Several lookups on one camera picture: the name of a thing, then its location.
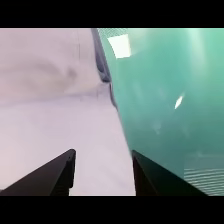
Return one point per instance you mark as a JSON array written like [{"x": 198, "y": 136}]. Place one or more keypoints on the light blue shirt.
[{"x": 50, "y": 116}]

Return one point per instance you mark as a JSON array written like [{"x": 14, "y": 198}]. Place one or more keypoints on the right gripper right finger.
[{"x": 156, "y": 180}]

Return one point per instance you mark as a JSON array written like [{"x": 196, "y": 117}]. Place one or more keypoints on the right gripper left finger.
[{"x": 50, "y": 176}]

